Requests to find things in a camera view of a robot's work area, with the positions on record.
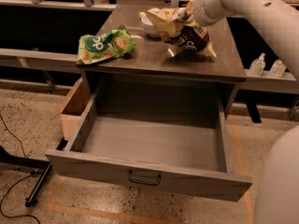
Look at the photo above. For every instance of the green chip bag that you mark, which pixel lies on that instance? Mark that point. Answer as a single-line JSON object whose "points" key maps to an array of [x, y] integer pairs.
{"points": [[112, 44]]}

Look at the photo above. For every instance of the clear sanitizer bottle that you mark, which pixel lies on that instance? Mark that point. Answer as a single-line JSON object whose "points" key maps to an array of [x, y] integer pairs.
{"points": [[278, 68], [257, 66]]}

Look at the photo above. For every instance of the left clear sanitizer bottle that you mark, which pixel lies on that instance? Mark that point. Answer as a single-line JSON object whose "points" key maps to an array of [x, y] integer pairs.
{"points": [[257, 66]]}

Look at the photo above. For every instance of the grey side shelf rail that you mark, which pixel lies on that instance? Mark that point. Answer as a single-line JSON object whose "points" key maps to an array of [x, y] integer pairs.
{"points": [[40, 60]]}

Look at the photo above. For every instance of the brown and yellow chip bag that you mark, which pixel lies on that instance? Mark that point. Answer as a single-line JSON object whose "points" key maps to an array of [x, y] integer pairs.
{"points": [[190, 36]]}

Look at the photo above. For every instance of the white ceramic bowl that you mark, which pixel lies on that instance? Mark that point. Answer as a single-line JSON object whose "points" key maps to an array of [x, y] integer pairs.
{"points": [[148, 27]]}

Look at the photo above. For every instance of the right clear sanitizer bottle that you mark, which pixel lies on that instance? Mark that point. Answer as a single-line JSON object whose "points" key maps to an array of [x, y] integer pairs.
{"points": [[278, 68]]}

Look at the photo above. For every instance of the grey counter cabinet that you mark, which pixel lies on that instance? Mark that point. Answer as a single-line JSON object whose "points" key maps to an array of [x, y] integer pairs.
{"points": [[154, 58]]}

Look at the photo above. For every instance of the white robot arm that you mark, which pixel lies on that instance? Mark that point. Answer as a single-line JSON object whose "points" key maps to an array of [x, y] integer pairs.
{"points": [[277, 198]]}

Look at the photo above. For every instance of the black stand base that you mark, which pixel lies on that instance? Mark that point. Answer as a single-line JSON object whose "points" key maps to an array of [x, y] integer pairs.
{"points": [[28, 163]]}

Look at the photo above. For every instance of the cardboard box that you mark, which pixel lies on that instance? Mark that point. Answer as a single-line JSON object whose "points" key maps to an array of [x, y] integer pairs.
{"points": [[72, 107]]}

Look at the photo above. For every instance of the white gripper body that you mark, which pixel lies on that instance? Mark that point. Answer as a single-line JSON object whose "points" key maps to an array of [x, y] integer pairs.
{"points": [[197, 11]]}

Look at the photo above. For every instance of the black drawer handle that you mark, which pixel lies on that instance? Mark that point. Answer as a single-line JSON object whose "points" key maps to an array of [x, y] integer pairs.
{"points": [[143, 180]]}

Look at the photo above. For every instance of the grey open drawer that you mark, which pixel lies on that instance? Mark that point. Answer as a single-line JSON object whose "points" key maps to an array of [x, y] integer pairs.
{"points": [[169, 129]]}

